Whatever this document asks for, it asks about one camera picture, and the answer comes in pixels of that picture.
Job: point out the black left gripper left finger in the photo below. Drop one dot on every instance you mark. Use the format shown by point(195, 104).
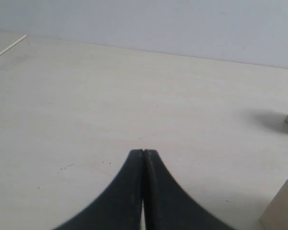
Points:
point(119, 206)

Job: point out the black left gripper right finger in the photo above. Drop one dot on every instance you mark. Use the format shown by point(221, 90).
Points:
point(167, 206)

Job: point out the large wooden cube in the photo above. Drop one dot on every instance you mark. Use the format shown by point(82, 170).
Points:
point(275, 216)

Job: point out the white tape strip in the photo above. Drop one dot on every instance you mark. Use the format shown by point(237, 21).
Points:
point(13, 44)

